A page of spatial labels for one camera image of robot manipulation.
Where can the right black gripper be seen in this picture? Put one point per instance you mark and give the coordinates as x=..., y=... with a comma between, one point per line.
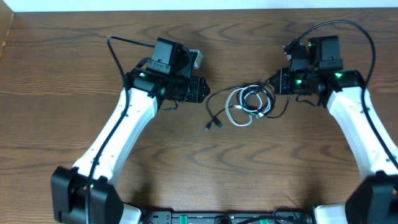
x=282, y=87

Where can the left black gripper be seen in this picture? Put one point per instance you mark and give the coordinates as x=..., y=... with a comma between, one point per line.
x=194, y=96

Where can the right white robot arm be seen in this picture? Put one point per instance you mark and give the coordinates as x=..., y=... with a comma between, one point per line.
x=317, y=69

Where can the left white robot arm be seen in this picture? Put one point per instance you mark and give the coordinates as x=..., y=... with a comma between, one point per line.
x=86, y=193

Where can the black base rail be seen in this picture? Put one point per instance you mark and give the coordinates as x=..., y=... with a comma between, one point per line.
x=282, y=215

